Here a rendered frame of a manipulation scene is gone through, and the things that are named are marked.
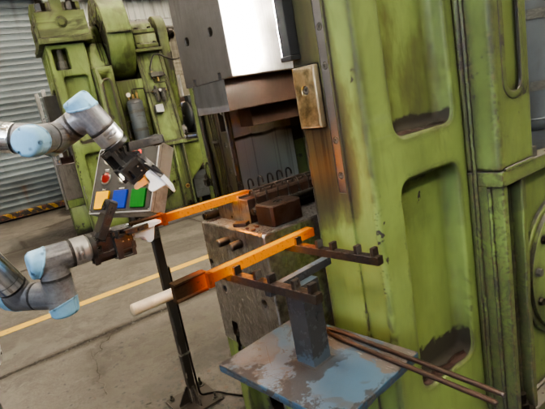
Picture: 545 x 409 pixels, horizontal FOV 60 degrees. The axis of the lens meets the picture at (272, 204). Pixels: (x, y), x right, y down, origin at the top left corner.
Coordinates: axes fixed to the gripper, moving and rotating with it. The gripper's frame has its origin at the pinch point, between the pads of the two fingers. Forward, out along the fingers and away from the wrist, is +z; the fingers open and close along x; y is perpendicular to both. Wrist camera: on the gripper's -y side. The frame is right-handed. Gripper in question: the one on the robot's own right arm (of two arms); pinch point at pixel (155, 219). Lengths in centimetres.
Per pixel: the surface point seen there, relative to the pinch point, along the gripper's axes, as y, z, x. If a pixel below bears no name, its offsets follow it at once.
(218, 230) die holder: 10.7, 21.8, -4.0
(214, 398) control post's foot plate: 99, 27, -51
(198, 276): 7.1, -7.6, 38.2
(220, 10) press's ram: -54, 27, 13
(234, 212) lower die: 5.7, 27.7, -1.5
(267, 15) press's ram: -52, 43, 13
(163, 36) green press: -134, 244, -469
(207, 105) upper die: -29.7, 27.4, -5.2
